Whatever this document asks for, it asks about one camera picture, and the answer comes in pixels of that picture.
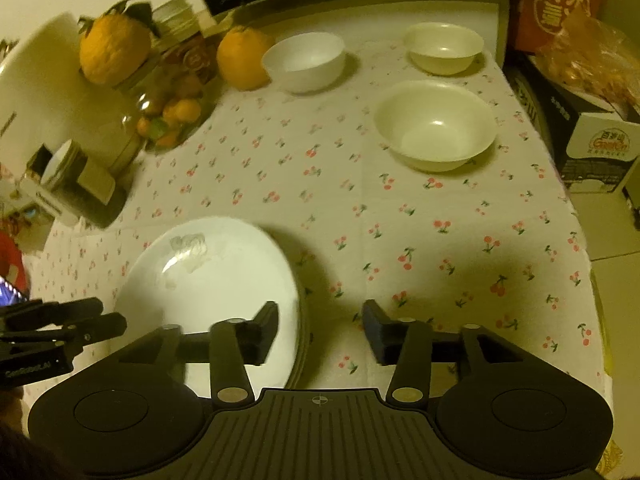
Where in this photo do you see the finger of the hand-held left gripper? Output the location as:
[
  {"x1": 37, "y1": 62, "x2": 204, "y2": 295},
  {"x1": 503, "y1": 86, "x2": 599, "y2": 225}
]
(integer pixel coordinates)
[
  {"x1": 60, "y1": 312, "x2": 128, "y2": 349},
  {"x1": 0, "y1": 297, "x2": 104, "y2": 334}
]

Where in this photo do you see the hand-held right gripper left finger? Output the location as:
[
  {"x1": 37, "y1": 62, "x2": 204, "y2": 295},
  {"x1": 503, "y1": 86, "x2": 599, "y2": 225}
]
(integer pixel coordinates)
[{"x1": 119, "y1": 300, "x2": 281, "y2": 406}]

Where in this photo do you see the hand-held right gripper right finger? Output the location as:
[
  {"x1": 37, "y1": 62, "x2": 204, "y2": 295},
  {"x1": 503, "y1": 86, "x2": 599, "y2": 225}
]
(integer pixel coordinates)
[{"x1": 362, "y1": 299, "x2": 527, "y2": 406}]

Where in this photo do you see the plain white plate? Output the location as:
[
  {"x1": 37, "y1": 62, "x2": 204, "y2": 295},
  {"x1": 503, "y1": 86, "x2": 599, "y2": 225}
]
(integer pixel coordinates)
[{"x1": 114, "y1": 216, "x2": 301, "y2": 391}]

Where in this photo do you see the cream white bowl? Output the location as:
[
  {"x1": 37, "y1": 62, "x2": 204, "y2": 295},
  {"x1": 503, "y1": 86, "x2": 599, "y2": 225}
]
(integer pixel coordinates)
[
  {"x1": 403, "y1": 22, "x2": 485, "y2": 77},
  {"x1": 373, "y1": 80, "x2": 498, "y2": 174}
]

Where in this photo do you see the smartphone with lit screen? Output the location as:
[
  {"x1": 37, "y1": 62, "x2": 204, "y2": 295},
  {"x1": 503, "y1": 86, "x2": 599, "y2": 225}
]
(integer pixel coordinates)
[{"x1": 0, "y1": 275, "x2": 27, "y2": 309}]

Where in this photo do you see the cherry print tablecloth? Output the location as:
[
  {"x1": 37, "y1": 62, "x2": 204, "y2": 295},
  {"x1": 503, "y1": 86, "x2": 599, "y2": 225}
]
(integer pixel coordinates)
[{"x1": 30, "y1": 0, "x2": 617, "y2": 461}]

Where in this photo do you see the dark jar with silver lid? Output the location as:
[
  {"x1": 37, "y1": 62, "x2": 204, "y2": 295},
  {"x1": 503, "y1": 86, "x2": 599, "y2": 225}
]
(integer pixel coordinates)
[{"x1": 36, "y1": 139, "x2": 127, "y2": 229}]

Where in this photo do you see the white air fryer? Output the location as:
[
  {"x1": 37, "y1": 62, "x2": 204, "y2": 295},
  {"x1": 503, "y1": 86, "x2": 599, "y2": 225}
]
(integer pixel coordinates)
[{"x1": 0, "y1": 12, "x2": 147, "y2": 172}]

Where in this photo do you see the glass jar of tangerines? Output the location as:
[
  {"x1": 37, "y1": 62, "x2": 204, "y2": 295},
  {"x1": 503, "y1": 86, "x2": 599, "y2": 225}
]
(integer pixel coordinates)
[{"x1": 115, "y1": 35, "x2": 222, "y2": 154}]

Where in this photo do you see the large yellow pomelo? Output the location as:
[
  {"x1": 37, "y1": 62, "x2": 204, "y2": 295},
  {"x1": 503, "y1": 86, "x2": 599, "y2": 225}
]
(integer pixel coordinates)
[{"x1": 79, "y1": 12, "x2": 152, "y2": 86}]

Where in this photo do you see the orange citrus fruit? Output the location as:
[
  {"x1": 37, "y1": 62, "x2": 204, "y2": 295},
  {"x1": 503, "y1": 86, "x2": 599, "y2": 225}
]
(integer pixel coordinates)
[{"x1": 216, "y1": 25, "x2": 275, "y2": 90}]

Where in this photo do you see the white printed carton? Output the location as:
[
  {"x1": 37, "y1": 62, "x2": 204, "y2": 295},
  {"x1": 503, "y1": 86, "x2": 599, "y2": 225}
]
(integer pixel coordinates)
[{"x1": 549, "y1": 80, "x2": 640, "y2": 194}]

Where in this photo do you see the clear bag of snacks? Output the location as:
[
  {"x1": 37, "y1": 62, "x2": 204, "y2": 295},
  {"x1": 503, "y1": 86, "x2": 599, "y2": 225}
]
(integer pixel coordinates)
[{"x1": 535, "y1": 15, "x2": 640, "y2": 117}]

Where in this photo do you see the red gift box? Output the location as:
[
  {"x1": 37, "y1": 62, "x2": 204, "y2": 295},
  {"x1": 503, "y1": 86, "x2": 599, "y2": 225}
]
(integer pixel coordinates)
[{"x1": 515, "y1": 0, "x2": 609, "y2": 54}]

